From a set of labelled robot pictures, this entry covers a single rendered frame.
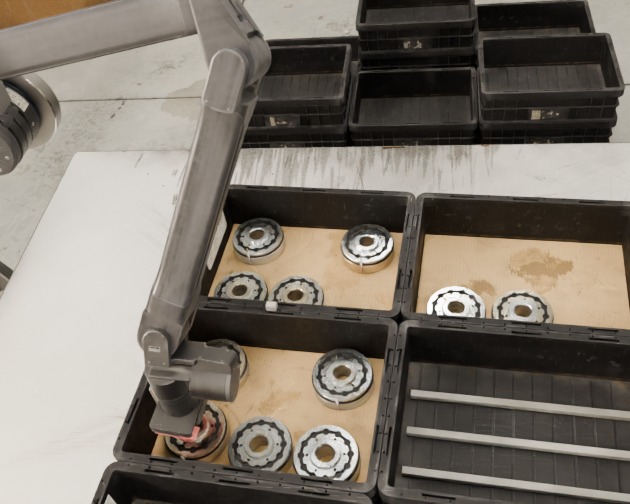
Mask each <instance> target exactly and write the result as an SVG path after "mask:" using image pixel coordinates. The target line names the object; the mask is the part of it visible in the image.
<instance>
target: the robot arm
mask: <svg viewBox="0 0 630 504"><path fill-rule="evenodd" d="M196 34H198V36H199V40H200V43H201V47H202V51H203V54H204V58H205V62H206V65H207V69H208V74H207V78H206V82H205V86H204V88H203V92H202V96H201V100H200V113H199V117H198V120H197V121H198V122H197V126H196V130H195V134H194V137H193V141H192V145H191V149H190V152H189V156H188V160H187V164H186V168H185V171H184V175H183V179H182V183H181V187H180V190H179V194H178V198H177V202H176V205H175V209H174V213H173V217H172V221H171V224H170V228H169V232H168V236H167V239H166V243H165V247H164V251H163V255H162V258H161V262H160V266H159V269H158V273H157V276H156V278H155V280H154V282H153V285H152V288H151V291H150V294H149V297H148V301H147V305H146V308H145V309H144V310H143V312H142V316H141V320H140V324H139V328H138V331H137V342H138V344H139V346H140V348H141V349H142V350H143V352H144V365H145V367H144V373H145V376H146V378H147V380H148V382H149V384H150V386H151V388H152V389H153V391H154V393H155V395H156V397H157V399H158V403H157V405H156V408H155V411H154V414H153V416H152V419H151V422H150V428H151V429H152V431H153V432H155V433H156V434H161V435H167V436H172V437H175V438H177V439H179V440H181V441H183V442H188V443H192V442H193V441H194V440H196V439H197V436H198V433H199V430H200V428H199V427H195V425H198V424H200V422H201V420H202V417H203V413H204V410H205V407H206V404H207V401H208V400H215V401H224V402H234V401H235V399H236V396H237V393H238V388H239V382H240V365H239V362H238V355H237V353H236V352H234V351H232V350H227V349H222V348H216V347H211V346H206V343H203V342H193V341H188V331H189V330H190V328H191V327H192V324H193V321H194V317H195V314H196V311H197V307H198V303H197V301H198V298H199V294H200V291H201V282H202V278H203V275H204V271H205V268H206V265H207V261H208V258H209V255H210V251H211V248H212V244H213V241H214V238H215V234H216V231H217V227H218V224H219V221H220V217H221V214H222V211H223V207H224V204H225V200H226V197H227V194H228V190H229V187H230V184H231V180H232V177H233V173H234V170H235V167H236V163H237V160H238V157H239V153H240V150H241V146H242V143H243V140H244V136H245V133H246V130H247V127H248V124H249V121H250V119H251V117H252V115H253V112H254V109H255V106H256V102H257V99H258V95H256V94H257V91H258V88H259V84H260V81H261V77H262V76H264V75H265V74H266V72H267V71H268V69H269V67H270V64H271V51H270V48H269V46H268V44H267V43H266V41H265V40H264V38H263V37H264V35H263V33H262V32H261V31H260V29H259V28H258V26H257V25H256V23H255V22H254V20H253V19H252V17H251V16H250V14H249V13H248V11H247V10H246V9H245V7H244V6H243V4H242V3H241V1H240V0H114V1H110V2H106V3H102V4H98V5H94V6H90V7H86V8H82V9H78V10H75V11H71V12H67V13H63V14H59V15H55V16H51V17H47V18H43V19H39V20H35V21H31V22H28V23H24V24H20V25H16V26H12V27H8V28H4V29H0V81H1V80H5V79H9V78H15V77H17V76H18V77H19V76H22V75H26V74H30V73H34V72H38V71H43V70H47V69H51V68H55V67H60V66H64V65H68V64H72V63H77V62H81V61H85V60H91V59H95V58H98V57H102V56H106V55H110V54H115V53H119V52H123V51H127V50H132V49H136V48H140V47H144V46H148V45H153V44H157V43H161V42H165V41H171V40H174V39H178V38H183V37H188V36H192V35H196Z"/></svg>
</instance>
